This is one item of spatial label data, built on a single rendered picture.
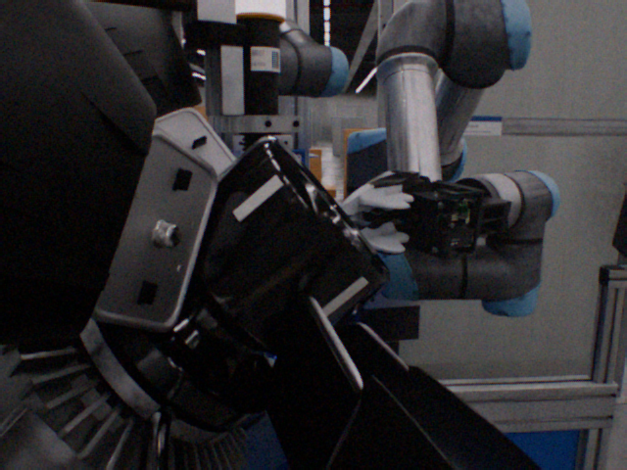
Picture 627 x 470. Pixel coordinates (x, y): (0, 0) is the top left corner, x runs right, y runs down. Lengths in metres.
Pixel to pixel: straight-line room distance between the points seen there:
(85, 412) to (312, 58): 0.56
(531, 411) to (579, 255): 1.69
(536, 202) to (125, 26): 0.51
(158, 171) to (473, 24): 0.67
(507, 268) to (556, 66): 1.81
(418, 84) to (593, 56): 1.79
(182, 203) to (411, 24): 0.62
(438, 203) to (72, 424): 0.39
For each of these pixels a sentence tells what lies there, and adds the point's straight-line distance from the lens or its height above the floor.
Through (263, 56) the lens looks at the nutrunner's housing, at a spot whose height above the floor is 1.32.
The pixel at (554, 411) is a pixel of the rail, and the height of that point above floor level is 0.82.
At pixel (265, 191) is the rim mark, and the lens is 0.28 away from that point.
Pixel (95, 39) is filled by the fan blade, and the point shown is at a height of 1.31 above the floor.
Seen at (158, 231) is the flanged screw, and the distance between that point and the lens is 0.25.
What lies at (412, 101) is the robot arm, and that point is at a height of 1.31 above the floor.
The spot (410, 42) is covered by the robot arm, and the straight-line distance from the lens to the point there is 0.82.
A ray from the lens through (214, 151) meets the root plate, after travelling 0.37.
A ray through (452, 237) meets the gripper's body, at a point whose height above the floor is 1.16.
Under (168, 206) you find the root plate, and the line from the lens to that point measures 0.26.
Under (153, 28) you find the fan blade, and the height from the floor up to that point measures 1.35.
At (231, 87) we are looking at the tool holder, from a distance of 0.39.
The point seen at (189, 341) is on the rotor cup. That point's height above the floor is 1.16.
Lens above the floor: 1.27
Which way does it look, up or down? 11 degrees down
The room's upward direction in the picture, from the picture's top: straight up
